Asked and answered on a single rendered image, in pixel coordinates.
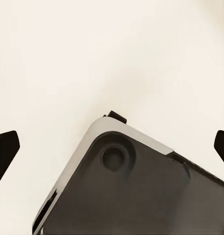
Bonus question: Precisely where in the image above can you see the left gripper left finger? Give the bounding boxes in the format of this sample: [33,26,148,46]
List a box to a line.
[0,130,20,180]

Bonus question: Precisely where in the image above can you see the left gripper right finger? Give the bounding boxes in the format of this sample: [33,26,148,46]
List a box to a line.
[214,130,224,161]

